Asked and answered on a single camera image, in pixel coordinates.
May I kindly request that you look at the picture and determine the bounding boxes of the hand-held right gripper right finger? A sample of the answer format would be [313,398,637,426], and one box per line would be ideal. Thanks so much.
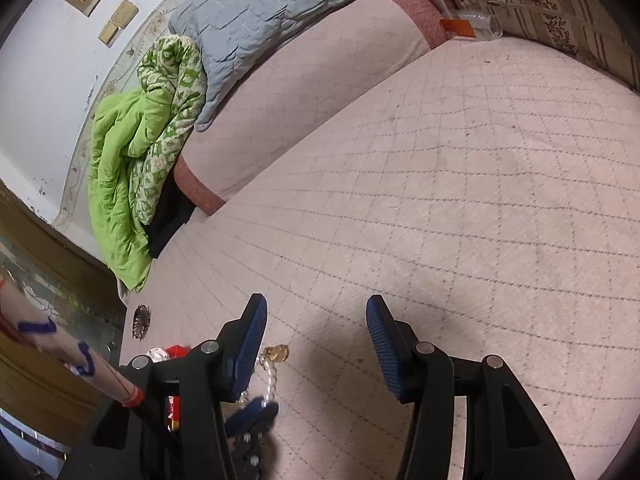
[365,295,576,480]

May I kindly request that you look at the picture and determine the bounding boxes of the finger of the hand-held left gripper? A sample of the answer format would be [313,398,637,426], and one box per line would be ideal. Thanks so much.
[225,397,281,441]

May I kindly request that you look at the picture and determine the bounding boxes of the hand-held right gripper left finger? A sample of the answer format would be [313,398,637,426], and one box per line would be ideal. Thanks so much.
[60,294,269,480]

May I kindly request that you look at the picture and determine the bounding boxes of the white tray with red rim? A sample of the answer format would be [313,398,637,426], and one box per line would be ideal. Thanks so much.
[165,344,191,433]

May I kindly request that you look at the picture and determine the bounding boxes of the person's left forearm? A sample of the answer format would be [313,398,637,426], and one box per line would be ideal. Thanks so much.
[0,275,146,408]

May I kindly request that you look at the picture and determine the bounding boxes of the pile of black hair clips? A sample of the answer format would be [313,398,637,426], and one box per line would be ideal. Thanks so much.
[131,304,152,339]

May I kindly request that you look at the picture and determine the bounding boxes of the dark cloth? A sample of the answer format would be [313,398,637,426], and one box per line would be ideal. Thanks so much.
[145,175,196,261]

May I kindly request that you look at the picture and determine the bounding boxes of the wooden cabinet with glass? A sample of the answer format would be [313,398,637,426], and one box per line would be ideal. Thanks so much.
[0,180,128,461]

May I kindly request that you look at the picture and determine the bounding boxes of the green quilt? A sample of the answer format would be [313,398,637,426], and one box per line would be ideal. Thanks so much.
[87,34,208,293]

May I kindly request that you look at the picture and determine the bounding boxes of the pink bolster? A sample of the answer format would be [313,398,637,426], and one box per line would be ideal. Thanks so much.
[172,0,448,217]

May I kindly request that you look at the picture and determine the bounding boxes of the grey-blue quilted pillow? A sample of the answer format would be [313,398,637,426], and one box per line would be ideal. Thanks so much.
[167,0,421,133]

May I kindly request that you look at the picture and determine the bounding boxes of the clear plastic bottle orange label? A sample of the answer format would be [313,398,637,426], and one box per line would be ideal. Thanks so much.
[439,7,505,42]

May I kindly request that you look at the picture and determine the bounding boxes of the striped floral cushion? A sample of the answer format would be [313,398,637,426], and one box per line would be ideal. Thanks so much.
[430,0,636,86]

